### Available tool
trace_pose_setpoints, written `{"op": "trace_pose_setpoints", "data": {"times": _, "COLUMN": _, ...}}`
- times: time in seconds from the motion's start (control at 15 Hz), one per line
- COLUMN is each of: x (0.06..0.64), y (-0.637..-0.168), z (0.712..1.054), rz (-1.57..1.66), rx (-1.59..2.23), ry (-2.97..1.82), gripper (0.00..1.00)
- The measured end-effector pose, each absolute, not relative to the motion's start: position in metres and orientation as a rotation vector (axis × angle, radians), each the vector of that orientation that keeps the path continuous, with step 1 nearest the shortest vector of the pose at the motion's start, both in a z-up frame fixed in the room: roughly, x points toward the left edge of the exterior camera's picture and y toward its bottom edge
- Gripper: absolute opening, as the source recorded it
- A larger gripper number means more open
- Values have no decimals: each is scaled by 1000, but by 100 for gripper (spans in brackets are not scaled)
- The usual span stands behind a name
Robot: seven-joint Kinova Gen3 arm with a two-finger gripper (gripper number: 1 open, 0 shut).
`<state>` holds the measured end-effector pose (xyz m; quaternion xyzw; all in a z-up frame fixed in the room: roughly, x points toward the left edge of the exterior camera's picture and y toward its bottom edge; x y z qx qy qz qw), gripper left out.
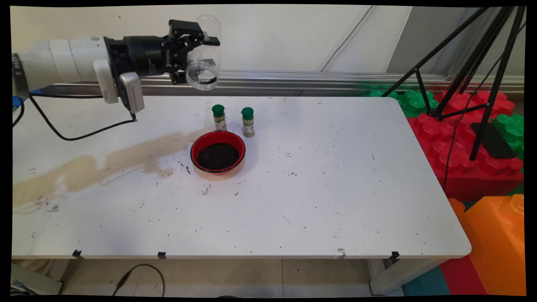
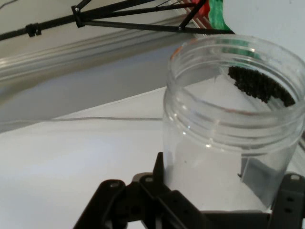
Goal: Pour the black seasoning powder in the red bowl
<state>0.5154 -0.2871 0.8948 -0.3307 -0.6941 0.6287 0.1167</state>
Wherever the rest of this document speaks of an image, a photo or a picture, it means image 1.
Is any orange giant building block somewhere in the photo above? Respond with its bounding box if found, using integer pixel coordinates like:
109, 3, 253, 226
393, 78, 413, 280
448, 194, 526, 296

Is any black floor cable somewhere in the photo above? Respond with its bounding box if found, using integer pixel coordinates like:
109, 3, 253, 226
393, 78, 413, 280
112, 264, 165, 297

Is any green-capped spice bottle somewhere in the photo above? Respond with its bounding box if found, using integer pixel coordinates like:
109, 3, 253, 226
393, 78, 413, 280
212, 104, 227, 131
241, 107, 255, 138

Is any clear plastic jar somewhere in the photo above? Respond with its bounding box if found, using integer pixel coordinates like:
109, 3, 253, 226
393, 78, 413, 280
185, 15, 222, 91

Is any black velcro arm strap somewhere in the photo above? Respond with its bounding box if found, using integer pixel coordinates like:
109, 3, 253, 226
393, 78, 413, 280
12, 52, 30, 99

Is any teal floor mat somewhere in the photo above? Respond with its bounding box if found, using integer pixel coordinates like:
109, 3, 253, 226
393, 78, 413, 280
402, 265, 451, 296

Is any white table leg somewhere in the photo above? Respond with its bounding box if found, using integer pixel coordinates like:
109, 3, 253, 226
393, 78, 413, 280
369, 258, 446, 295

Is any black seeds pile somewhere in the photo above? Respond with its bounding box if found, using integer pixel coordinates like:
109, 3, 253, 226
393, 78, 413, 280
197, 143, 240, 170

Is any red giant building block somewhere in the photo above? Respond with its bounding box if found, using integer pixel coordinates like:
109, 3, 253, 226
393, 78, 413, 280
406, 90, 524, 202

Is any green giant building block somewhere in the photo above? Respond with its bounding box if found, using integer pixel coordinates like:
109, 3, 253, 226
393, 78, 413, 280
363, 89, 440, 118
491, 114, 525, 161

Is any red bowl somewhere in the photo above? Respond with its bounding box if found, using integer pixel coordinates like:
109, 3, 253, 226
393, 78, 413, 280
190, 130, 246, 174

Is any red floor mat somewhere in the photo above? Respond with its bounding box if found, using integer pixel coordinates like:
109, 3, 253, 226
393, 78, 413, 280
440, 256, 487, 296

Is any aluminium wall rail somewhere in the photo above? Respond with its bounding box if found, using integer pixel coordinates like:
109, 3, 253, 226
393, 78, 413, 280
38, 67, 525, 98

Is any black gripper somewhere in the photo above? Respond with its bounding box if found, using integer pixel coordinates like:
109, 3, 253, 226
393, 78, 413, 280
104, 19, 221, 85

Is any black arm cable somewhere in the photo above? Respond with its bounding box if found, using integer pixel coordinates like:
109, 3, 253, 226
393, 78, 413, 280
13, 94, 137, 141

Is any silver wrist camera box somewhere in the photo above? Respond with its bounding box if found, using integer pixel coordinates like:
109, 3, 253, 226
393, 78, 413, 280
93, 59, 145, 114

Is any black tripod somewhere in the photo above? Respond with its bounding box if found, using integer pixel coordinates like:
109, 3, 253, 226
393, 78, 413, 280
381, 6, 526, 161

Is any black flat phone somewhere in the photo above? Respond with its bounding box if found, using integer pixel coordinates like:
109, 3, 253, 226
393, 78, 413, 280
471, 122, 516, 159

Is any grey table foot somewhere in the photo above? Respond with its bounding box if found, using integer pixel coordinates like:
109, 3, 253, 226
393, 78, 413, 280
10, 262, 63, 295

